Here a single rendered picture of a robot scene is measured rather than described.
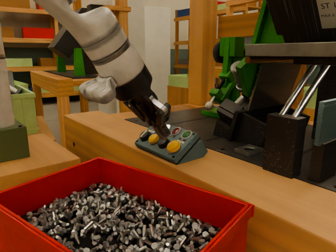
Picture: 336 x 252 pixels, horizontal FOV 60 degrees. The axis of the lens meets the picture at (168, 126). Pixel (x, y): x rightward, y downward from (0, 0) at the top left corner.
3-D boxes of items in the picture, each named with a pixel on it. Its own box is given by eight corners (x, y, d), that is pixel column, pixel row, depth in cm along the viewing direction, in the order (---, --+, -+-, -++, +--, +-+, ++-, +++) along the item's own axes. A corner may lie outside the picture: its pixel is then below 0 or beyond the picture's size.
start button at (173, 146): (174, 155, 58) (171, 151, 58) (165, 151, 60) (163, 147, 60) (183, 144, 59) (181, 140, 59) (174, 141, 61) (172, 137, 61)
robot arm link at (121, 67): (82, 98, 51) (59, 69, 47) (126, 59, 55) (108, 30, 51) (107, 106, 44) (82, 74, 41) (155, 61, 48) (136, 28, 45)
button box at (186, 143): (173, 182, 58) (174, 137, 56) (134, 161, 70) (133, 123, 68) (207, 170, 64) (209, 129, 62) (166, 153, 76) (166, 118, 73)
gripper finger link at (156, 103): (142, 98, 50) (141, 103, 52) (162, 115, 49) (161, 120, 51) (151, 89, 50) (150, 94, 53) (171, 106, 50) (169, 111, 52)
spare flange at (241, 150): (248, 147, 69) (249, 143, 69) (263, 151, 66) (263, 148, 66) (233, 151, 66) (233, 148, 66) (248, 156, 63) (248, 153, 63)
